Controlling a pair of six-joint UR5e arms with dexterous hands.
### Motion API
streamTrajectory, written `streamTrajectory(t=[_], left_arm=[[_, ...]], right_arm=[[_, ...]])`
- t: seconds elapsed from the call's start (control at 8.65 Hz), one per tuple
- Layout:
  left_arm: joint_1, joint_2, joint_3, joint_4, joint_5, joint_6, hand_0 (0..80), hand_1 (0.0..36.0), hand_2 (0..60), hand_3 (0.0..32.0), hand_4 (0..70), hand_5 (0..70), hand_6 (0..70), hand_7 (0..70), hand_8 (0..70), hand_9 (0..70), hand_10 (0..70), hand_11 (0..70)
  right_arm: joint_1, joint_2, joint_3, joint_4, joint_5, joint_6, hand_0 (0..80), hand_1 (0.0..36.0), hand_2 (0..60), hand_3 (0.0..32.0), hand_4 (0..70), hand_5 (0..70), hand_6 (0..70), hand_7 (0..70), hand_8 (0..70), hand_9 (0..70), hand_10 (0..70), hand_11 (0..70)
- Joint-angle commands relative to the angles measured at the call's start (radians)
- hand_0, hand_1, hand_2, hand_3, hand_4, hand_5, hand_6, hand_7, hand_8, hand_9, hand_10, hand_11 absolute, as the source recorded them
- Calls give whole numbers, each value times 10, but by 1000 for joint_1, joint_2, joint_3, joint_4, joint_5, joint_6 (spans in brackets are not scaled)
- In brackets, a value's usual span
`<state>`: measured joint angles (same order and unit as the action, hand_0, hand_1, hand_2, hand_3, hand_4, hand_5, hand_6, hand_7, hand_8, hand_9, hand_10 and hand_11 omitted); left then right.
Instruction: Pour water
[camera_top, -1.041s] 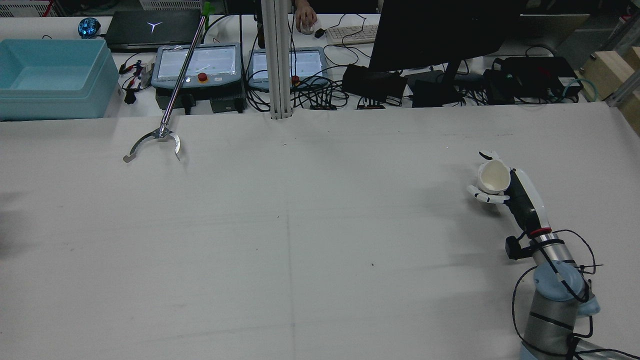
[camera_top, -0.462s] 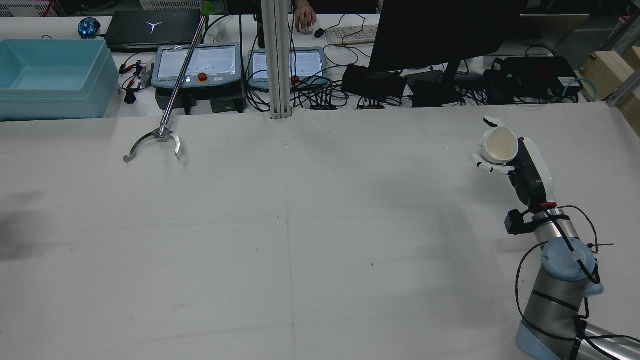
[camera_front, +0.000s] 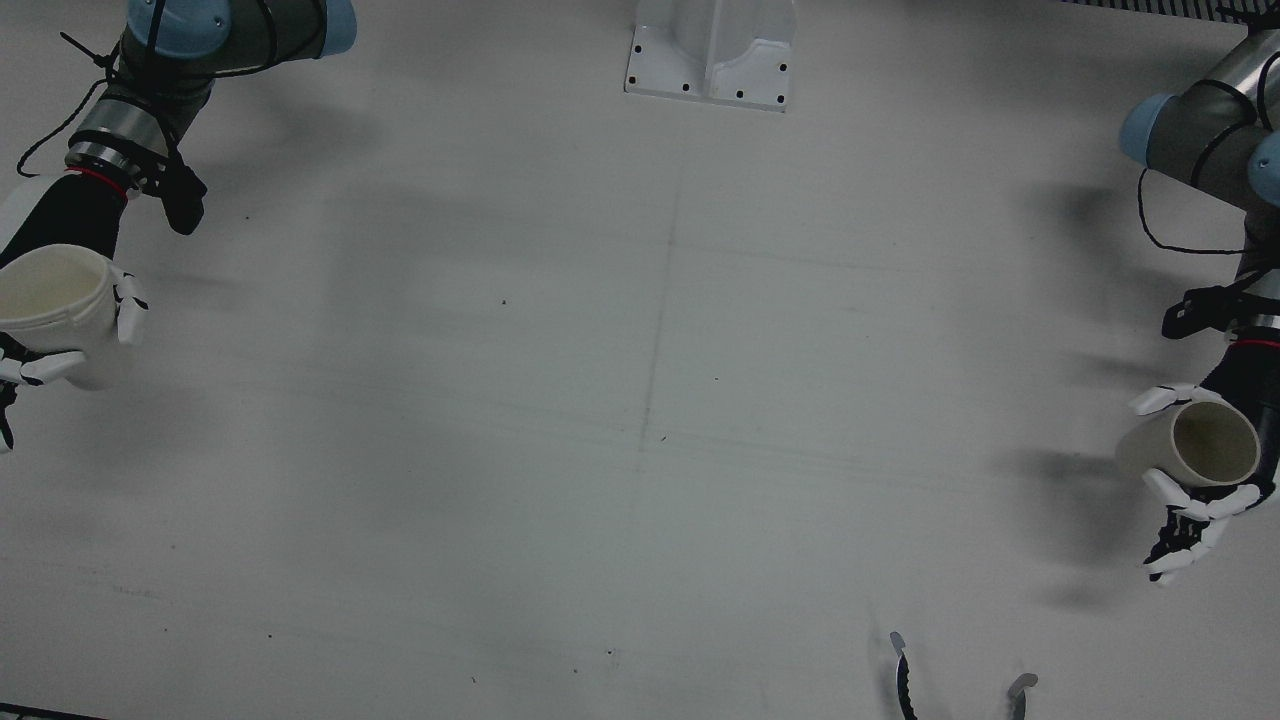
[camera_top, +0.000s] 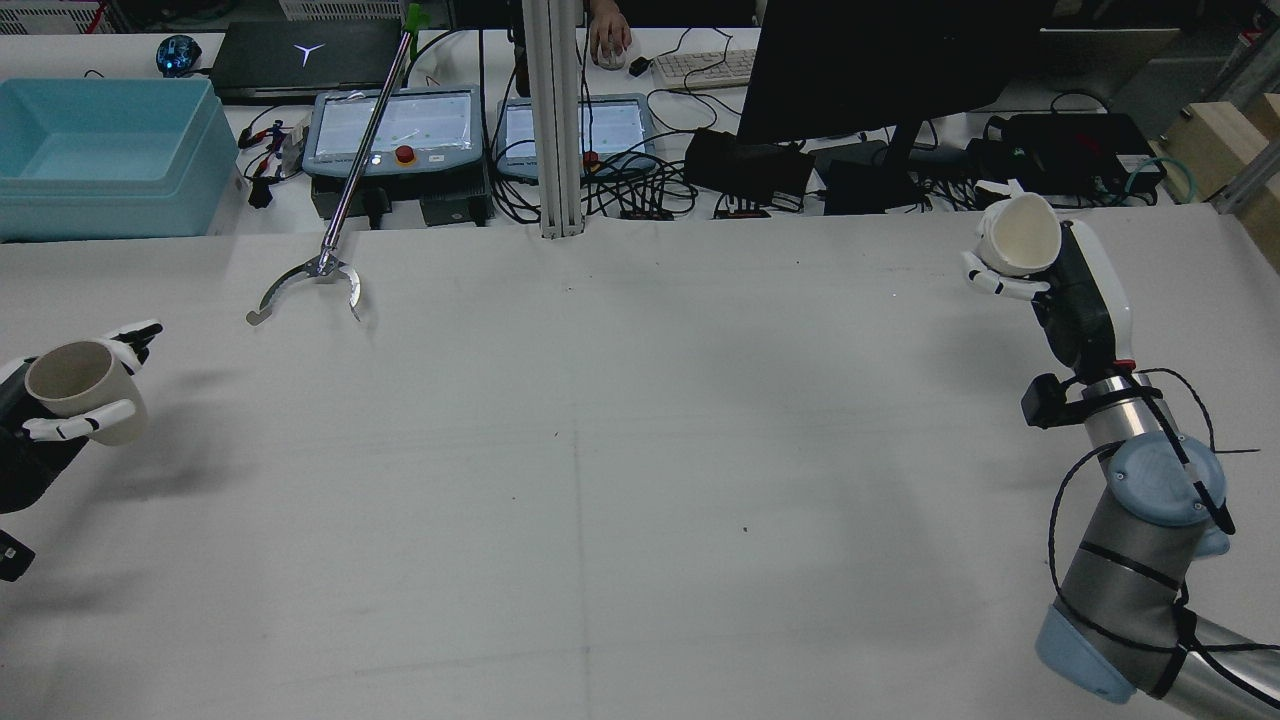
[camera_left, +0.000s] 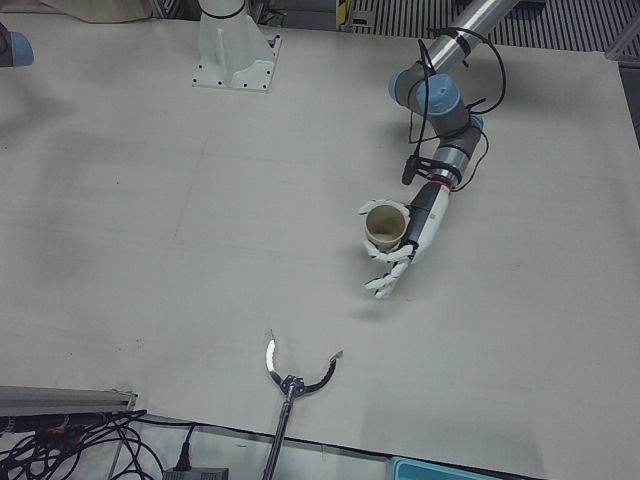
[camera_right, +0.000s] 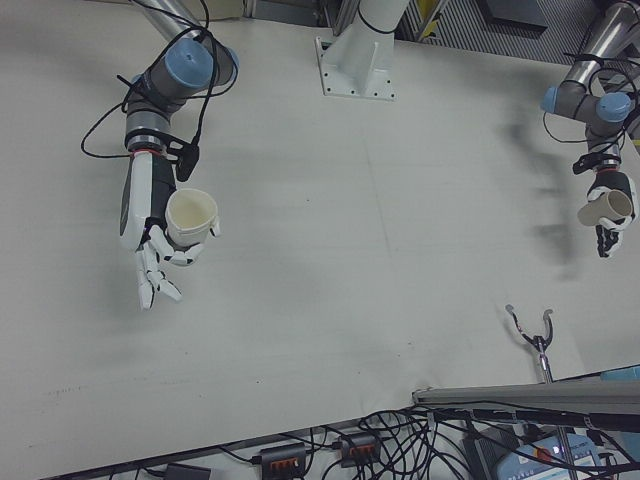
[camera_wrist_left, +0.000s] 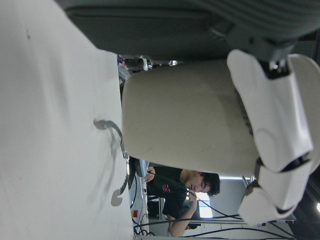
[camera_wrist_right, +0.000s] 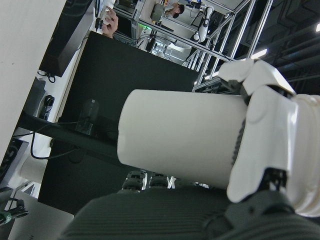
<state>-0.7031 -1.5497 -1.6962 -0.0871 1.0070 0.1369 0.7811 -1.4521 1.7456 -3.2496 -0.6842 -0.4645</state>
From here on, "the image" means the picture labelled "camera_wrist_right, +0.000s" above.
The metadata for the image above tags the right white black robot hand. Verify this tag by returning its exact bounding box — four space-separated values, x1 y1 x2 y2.
59 59 320 240

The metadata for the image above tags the white paper cup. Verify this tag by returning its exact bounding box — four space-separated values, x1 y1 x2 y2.
116 88 320 218

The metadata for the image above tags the black rectangular device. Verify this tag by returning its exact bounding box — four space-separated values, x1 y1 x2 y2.
76 98 100 136

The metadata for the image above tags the white paper roll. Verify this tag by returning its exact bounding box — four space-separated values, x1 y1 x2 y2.
18 159 48 186

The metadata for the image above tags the large black monitor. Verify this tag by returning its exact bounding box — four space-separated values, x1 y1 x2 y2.
37 31 201 216

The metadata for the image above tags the ceiling light strip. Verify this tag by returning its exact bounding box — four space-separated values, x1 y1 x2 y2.
249 48 268 60

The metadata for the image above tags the bare human hand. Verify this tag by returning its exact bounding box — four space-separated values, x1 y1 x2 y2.
100 6 120 40

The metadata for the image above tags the black flat monitor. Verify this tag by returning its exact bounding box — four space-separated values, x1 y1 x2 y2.
38 0 95 78

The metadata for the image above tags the aluminium frame cell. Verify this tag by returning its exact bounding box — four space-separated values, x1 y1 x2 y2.
113 0 276 95

